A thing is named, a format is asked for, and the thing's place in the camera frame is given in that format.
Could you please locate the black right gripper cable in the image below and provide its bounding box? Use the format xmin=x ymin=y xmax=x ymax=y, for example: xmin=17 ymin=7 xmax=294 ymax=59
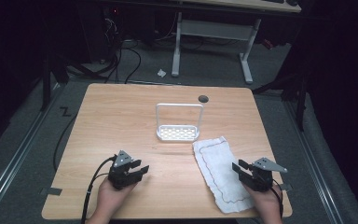
xmin=271 ymin=179 xmax=284 ymax=218

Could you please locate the person's left hand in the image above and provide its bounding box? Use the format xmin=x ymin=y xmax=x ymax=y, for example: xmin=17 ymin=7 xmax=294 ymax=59
xmin=96 ymin=178 xmax=138 ymax=217

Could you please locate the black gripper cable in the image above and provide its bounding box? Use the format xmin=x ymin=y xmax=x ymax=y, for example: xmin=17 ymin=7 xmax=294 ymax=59
xmin=80 ymin=155 xmax=117 ymax=224
xmin=271 ymin=179 xmax=284 ymax=218

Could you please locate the person's right hand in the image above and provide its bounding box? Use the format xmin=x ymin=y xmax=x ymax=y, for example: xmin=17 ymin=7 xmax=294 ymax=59
xmin=243 ymin=184 xmax=283 ymax=218

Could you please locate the black computer tower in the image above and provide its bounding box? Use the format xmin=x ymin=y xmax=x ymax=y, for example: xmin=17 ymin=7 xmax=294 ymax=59
xmin=77 ymin=4 xmax=122 ymax=63

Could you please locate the bundle of black floor cables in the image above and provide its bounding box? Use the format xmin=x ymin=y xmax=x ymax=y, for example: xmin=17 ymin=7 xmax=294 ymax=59
xmin=64 ymin=12 xmax=143 ymax=85

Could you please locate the black metal stand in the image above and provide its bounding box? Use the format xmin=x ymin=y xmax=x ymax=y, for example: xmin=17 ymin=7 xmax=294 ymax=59
xmin=40 ymin=46 xmax=71 ymax=111
xmin=253 ymin=71 xmax=311 ymax=132

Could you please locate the metal floor rail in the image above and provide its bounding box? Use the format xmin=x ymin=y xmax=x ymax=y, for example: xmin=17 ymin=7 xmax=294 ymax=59
xmin=0 ymin=87 xmax=66 ymax=217
xmin=283 ymin=99 xmax=344 ymax=224

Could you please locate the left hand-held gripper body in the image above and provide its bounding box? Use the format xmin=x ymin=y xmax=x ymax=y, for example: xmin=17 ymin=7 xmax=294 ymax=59
xmin=107 ymin=150 xmax=144 ymax=190

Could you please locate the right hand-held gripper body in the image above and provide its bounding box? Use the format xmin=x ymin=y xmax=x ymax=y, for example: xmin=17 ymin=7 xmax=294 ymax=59
xmin=241 ymin=157 xmax=288 ymax=192

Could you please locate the white towel with dark stitching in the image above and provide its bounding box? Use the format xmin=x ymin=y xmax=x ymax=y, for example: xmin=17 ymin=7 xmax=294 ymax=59
xmin=192 ymin=135 xmax=264 ymax=215

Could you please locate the thin black floor cable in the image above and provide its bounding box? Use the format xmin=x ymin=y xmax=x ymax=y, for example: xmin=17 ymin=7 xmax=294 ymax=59
xmin=52 ymin=113 xmax=78 ymax=172

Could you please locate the white plastic rack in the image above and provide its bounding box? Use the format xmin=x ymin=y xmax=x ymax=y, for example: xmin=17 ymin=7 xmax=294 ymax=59
xmin=155 ymin=103 xmax=205 ymax=143

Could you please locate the white-framed desk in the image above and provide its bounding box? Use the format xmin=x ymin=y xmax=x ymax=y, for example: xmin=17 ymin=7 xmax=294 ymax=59
xmin=171 ymin=0 xmax=302 ymax=85

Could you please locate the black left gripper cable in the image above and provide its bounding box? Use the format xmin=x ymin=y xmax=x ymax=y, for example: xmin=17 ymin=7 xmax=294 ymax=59
xmin=80 ymin=155 xmax=117 ymax=224

